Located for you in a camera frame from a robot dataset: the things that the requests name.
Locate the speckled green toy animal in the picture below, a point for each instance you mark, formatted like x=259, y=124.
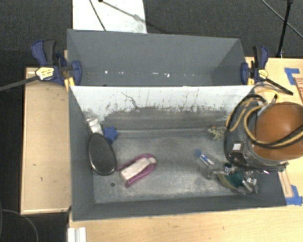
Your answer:
x=217, y=132

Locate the purple and white stapler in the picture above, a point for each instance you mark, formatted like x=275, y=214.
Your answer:
x=137, y=169

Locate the clear bottle with blue cap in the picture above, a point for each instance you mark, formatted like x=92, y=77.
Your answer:
x=204, y=159

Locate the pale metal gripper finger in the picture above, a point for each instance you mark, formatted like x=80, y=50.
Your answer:
x=217, y=168
x=214, y=176

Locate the grey metal bin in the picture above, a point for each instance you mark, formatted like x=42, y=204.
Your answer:
x=166, y=145

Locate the pale wood flat board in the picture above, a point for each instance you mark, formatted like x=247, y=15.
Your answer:
x=45, y=145

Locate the blue star-shaped toy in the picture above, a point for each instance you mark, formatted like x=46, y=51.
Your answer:
x=111, y=133

